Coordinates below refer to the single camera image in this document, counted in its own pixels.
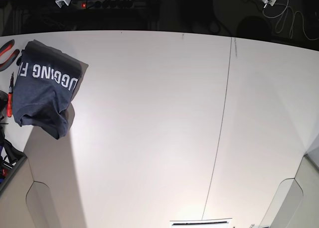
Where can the red handled screwdriver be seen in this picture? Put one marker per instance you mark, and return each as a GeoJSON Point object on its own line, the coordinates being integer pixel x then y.
{"type": "Point", "coordinates": [10, 96]}

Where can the black power strip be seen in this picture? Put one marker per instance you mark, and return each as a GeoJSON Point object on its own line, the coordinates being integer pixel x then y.
{"type": "Point", "coordinates": [103, 4]}

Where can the blue t-shirt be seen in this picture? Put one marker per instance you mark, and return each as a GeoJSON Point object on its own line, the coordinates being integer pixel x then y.
{"type": "Point", "coordinates": [46, 83]}

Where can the black thin rod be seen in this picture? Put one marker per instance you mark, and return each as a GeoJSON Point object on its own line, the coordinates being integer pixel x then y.
{"type": "Point", "coordinates": [218, 223]}

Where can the black bag with items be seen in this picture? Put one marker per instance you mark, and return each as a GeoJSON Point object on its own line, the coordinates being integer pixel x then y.
{"type": "Point", "coordinates": [11, 159]}

